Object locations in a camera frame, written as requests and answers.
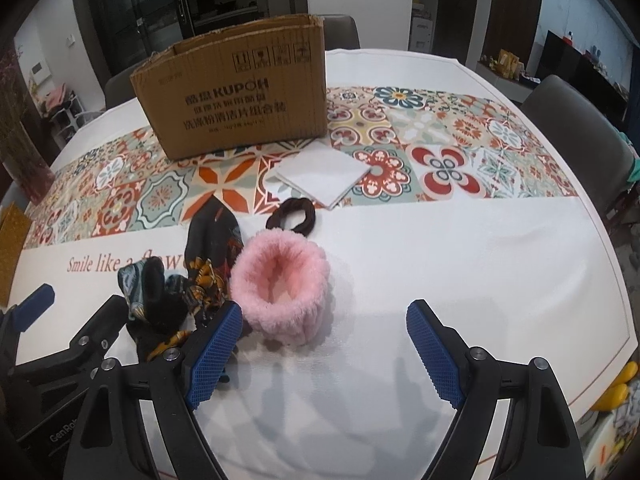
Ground pink fluffy wristband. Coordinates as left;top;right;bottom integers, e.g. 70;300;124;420
230;235;326;343

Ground yellow packages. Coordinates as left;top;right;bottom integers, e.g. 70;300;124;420
495;49;526;80

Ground yellow plastic item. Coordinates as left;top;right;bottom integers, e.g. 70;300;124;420
592;360;640;413

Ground black floral hair scarf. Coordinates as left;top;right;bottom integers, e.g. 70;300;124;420
117;197;248;363

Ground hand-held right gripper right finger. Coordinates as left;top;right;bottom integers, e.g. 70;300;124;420
406;300;587;480

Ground dark door with white handles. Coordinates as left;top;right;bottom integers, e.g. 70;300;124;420
487;0;546;66

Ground white storage rack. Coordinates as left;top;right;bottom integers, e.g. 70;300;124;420
45;85;88;141

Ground yellow woven tissue box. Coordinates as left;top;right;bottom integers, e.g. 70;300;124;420
0;203;33;308

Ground glass vase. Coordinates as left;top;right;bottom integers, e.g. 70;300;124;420
0;122;55;197

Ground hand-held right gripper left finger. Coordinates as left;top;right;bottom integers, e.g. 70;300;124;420
65;301;244;480

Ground brown cardboard box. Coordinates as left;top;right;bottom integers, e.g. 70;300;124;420
130;14;328;161

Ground dark brown scrunchie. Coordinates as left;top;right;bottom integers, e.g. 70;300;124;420
265;198;317;234

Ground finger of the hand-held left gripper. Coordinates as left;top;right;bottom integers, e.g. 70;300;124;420
0;283;55;361
10;295;130;386

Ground teal green garment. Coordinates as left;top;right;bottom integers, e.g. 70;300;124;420
617;130;640;186

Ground white television cabinet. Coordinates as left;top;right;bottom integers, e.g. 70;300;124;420
477;60;546;95

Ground grey dining chair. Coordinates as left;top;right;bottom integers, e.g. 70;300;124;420
520;75;636;216
105;62;151;111
315;14;361;51

